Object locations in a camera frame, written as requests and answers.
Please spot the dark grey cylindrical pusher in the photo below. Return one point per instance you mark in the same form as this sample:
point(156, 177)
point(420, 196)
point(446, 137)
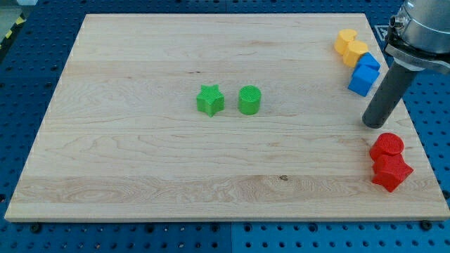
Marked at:
point(391, 90)

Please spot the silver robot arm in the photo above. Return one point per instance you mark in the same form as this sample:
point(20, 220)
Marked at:
point(417, 39)

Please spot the blue triangle block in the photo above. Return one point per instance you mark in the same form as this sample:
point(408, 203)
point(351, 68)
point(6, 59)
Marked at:
point(368, 60)

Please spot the yellow hexagon block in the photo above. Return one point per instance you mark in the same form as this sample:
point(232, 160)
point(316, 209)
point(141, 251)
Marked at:
point(354, 51)

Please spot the blue cube block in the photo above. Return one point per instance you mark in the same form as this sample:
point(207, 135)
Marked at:
point(362, 80)

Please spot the yellow heart block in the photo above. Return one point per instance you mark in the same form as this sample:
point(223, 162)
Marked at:
point(344, 37)

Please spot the red cylinder block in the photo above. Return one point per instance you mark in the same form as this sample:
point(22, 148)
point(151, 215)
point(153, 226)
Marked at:
point(386, 144)

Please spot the red star block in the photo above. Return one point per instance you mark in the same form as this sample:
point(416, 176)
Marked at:
point(390, 171)

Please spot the green cylinder block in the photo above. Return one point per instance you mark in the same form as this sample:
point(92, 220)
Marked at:
point(249, 98)

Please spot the green star block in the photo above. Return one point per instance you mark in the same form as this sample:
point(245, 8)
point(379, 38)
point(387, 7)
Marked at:
point(210, 100)

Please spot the light wooden board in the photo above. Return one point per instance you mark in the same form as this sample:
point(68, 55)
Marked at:
point(122, 139)

